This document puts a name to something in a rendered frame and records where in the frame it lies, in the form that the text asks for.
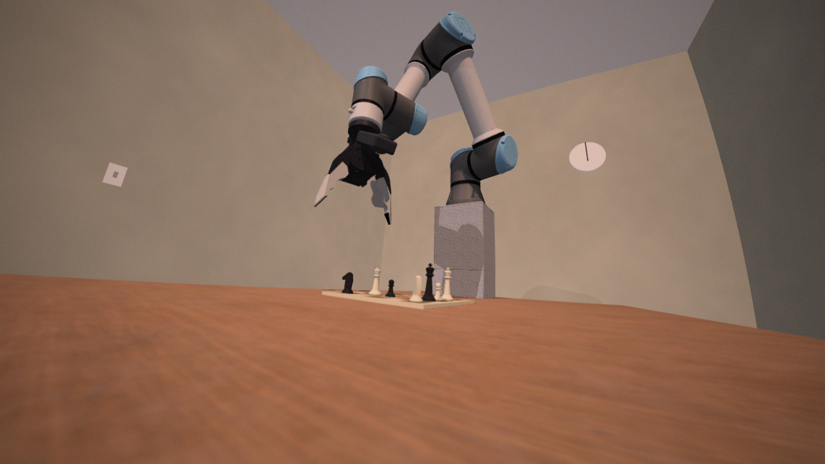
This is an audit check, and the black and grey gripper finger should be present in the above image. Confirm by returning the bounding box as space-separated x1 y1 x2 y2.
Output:
314 148 352 207
371 162 392 225

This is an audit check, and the chessboard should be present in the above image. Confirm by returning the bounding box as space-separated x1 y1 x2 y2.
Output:
322 291 475 309

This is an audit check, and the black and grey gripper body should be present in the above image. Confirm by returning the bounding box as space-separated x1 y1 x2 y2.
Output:
341 119 382 187

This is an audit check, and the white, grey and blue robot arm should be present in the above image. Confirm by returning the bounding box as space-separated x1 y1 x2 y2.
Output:
348 12 518 205

